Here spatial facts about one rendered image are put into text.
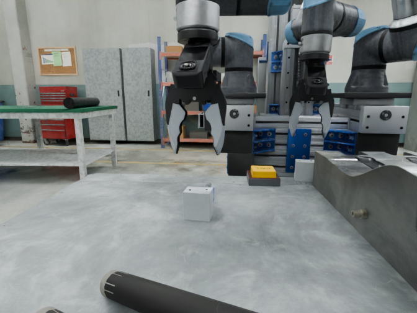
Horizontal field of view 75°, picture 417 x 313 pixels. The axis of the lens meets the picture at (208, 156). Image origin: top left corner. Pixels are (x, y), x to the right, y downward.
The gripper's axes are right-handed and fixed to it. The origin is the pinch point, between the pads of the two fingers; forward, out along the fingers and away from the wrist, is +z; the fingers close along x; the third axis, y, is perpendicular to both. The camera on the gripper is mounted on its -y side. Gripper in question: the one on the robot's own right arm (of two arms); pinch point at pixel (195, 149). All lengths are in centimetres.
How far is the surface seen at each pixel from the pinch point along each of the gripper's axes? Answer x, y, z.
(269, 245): -13.4, -8.3, 13.2
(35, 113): 232, 217, 4
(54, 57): 436, 511, -104
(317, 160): -25.5, 21.6, 5.6
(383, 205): -28.9, -7.2, 5.9
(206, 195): -2.4, -2.0, 7.9
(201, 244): -3.0, -9.8, 13.2
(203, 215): -1.7, -2.0, 11.8
